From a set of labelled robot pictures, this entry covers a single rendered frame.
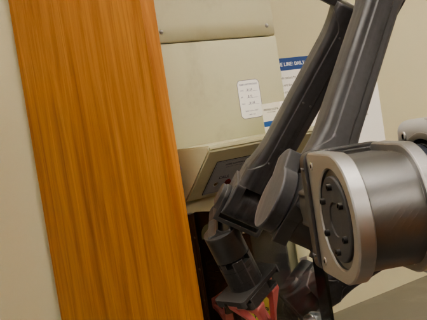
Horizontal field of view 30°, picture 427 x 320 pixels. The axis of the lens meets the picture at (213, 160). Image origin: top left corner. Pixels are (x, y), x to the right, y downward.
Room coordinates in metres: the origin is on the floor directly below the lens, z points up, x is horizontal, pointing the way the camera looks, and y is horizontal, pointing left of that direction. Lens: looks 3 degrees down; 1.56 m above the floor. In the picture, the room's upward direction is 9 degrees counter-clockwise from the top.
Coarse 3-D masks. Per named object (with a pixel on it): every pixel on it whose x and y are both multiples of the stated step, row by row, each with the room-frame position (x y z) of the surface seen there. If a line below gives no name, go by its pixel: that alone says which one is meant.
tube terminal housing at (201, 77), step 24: (168, 48) 1.52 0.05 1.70; (192, 48) 1.56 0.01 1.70; (216, 48) 1.60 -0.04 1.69; (240, 48) 1.64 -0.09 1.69; (264, 48) 1.68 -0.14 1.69; (168, 72) 1.52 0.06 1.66; (192, 72) 1.55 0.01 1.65; (216, 72) 1.59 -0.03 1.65; (240, 72) 1.63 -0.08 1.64; (264, 72) 1.67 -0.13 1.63; (168, 96) 1.51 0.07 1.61; (192, 96) 1.55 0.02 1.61; (216, 96) 1.58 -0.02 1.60; (264, 96) 1.67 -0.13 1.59; (192, 120) 1.54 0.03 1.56; (216, 120) 1.58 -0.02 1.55; (240, 120) 1.62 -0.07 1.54; (192, 144) 1.54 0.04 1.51
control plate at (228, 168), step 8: (232, 160) 1.47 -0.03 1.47; (240, 160) 1.49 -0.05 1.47; (216, 168) 1.46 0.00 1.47; (224, 168) 1.48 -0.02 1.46; (232, 168) 1.49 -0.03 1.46; (240, 168) 1.51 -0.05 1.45; (216, 176) 1.48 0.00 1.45; (224, 176) 1.50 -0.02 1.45; (232, 176) 1.51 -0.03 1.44; (208, 184) 1.48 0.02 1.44; (208, 192) 1.50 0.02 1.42
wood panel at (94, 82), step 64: (64, 0) 1.58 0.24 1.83; (128, 0) 1.41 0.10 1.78; (64, 64) 1.61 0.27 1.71; (128, 64) 1.43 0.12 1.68; (64, 128) 1.64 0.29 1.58; (128, 128) 1.46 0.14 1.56; (64, 192) 1.68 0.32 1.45; (128, 192) 1.48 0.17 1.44; (64, 256) 1.71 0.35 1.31; (128, 256) 1.51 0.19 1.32; (192, 256) 1.40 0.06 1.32
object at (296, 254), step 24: (264, 240) 1.36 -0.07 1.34; (216, 264) 1.45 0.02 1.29; (288, 264) 1.33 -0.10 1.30; (312, 264) 1.29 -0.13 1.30; (216, 288) 1.46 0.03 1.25; (288, 288) 1.33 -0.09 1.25; (312, 288) 1.30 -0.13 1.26; (216, 312) 1.47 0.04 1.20; (288, 312) 1.34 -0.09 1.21; (312, 312) 1.30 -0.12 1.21
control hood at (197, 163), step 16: (208, 144) 1.50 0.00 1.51; (224, 144) 1.44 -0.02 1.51; (240, 144) 1.46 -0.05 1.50; (256, 144) 1.49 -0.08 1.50; (304, 144) 1.60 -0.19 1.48; (192, 160) 1.45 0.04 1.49; (208, 160) 1.43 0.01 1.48; (224, 160) 1.46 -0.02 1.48; (192, 176) 1.46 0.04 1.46; (208, 176) 1.47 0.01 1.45; (192, 192) 1.47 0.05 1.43
